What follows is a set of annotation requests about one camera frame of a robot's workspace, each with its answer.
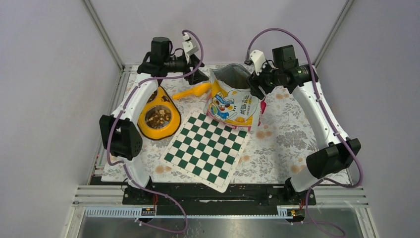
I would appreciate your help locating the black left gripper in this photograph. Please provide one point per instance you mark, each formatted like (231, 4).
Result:
(191, 61)

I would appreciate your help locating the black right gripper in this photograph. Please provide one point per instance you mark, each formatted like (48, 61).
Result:
(256, 80)

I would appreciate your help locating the yellow plastic scoop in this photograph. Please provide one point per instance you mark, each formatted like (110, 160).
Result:
(198, 90)

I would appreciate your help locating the pet food bag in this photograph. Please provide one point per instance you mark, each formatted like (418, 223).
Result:
(230, 100)

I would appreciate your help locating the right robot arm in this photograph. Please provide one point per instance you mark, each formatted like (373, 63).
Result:
(336, 150)

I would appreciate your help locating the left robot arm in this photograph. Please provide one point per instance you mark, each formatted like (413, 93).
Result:
(120, 131)

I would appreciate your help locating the yellow double pet bowl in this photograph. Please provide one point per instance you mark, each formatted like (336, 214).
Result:
(160, 117)

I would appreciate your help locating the floral tablecloth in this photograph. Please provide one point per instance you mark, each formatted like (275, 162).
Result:
(276, 150)

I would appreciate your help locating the green white chessboard mat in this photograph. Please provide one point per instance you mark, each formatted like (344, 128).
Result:
(205, 150)

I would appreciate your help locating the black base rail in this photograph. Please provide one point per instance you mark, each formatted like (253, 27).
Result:
(263, 194)

